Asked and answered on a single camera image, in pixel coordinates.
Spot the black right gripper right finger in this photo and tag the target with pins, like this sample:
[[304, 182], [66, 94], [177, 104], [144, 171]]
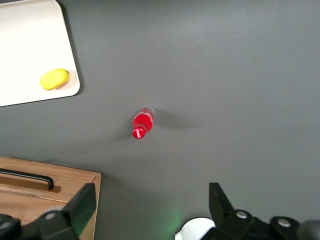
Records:
[[220, 207]]

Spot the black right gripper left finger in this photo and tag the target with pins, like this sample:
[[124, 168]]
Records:
[[80, 207]]

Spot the red coke bottle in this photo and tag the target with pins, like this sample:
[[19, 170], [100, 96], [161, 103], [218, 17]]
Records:
[[142, 123]]

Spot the white plastic tray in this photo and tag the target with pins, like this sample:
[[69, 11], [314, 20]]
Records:
[[30, 50]]

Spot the white round object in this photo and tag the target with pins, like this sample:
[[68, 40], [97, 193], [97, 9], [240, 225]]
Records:
[[193, 228]]

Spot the light wooden box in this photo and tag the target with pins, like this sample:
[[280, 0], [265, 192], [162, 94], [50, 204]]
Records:
[[30, 200]]

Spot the yellow toy lemon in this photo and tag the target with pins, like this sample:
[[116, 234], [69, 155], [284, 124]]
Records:
[[53, 79]]

